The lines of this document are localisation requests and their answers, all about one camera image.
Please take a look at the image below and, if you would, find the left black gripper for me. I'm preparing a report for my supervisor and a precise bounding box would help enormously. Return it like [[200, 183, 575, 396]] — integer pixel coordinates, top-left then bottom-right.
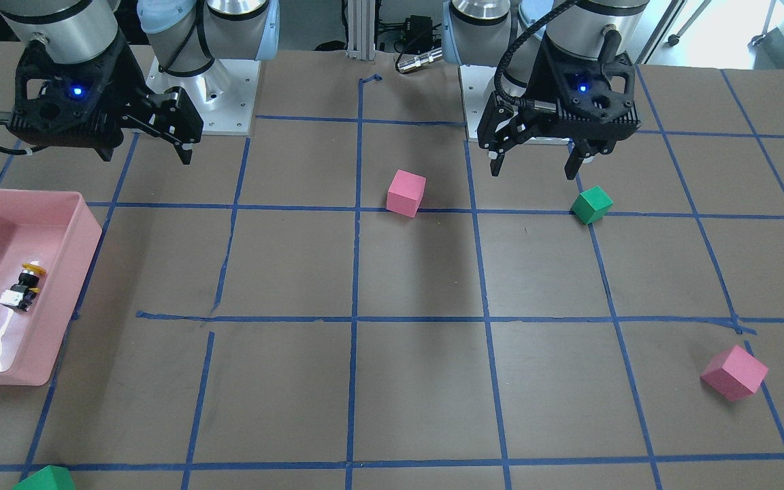
[[477, 31, 641, 180]]

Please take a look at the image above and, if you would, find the pink cube far side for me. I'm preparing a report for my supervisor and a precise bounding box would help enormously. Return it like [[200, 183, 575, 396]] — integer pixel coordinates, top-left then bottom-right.
[[700, 345, 769, 402]]

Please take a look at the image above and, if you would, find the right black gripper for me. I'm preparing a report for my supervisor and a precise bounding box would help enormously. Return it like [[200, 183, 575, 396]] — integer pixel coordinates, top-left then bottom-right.
[[10, 31, 204, 165]]

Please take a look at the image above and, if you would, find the pink plastic bin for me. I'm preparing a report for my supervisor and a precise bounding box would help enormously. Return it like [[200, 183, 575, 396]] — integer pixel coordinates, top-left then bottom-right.
[[0, 189, 101, 387]]

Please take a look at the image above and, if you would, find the pink cube centre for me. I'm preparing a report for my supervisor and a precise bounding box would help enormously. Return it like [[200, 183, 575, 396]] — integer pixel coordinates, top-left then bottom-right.
[[385, 169, 427, 219]]

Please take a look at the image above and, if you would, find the aluminium frame post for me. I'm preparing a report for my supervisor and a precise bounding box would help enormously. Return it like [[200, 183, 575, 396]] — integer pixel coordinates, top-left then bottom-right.
[[343, 0, 378, 62]]

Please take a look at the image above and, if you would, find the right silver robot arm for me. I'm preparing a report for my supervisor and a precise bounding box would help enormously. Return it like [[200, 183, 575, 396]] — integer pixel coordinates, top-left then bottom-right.
[[0, 1, 280, 165]]

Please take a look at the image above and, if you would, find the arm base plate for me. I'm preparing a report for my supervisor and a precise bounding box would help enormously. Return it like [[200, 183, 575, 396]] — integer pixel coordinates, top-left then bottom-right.
[[459, 63, 576, 145], [146, 59, 262, 136]]

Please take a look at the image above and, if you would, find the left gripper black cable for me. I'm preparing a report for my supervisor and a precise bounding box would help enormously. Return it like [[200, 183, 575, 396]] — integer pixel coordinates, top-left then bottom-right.
[[493, 0, 580, 108]]

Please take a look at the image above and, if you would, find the green cube near left arm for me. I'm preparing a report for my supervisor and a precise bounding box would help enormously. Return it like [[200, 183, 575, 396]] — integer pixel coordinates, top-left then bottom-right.
[[570, 186, 614, 225]]

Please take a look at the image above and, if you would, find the silver cable connector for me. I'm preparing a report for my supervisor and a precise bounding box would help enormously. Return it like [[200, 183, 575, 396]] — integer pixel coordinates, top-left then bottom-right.
[[395, 48, 444, 75]]

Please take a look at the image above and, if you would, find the green cube table edge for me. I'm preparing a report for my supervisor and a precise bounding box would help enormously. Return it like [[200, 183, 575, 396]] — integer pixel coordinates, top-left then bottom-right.
[[12, 465, 77, 490]]

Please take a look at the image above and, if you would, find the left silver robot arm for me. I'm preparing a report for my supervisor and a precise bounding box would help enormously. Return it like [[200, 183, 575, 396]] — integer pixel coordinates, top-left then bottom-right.
[[441, 1, 647, 180]]

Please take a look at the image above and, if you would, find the yellow push button switch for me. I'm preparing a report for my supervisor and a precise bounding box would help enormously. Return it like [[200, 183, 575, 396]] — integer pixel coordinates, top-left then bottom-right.
[[0, 263, 47, 311]]

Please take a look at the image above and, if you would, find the pink cube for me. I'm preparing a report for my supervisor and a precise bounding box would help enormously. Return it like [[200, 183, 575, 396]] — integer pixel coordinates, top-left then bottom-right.
[[385, 169, 427, 219], [700, 345, 769, 402]]

